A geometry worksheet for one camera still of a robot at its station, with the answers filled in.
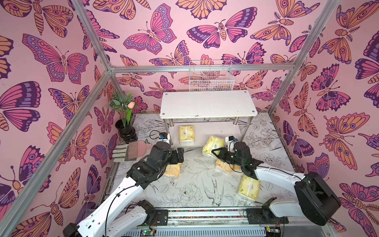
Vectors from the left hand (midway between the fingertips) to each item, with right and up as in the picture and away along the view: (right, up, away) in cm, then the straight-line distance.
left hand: (177, 149), depth 74 cm
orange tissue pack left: (-4, -15, +11) cm, 19 cm away
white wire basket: (+19, +44, +21) cm, 52 cm away
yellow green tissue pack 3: (+38, -22, +6) cm, 44 cm away
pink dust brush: (-34, -6, +23) cm, 41 cm away
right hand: (+17, -4, +8) cm, 19 cm away
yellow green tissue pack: (+4, +6, +20) cm, 21 cm away
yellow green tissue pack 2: (+20, +2, +11) cm, 23 cm away
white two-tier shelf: (+22, +18, 0) cm, 28 cm away
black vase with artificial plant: (-32, +25, +11) cm, 42 cm away
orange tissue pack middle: (+26, -13, +15) cm, 33 cm away
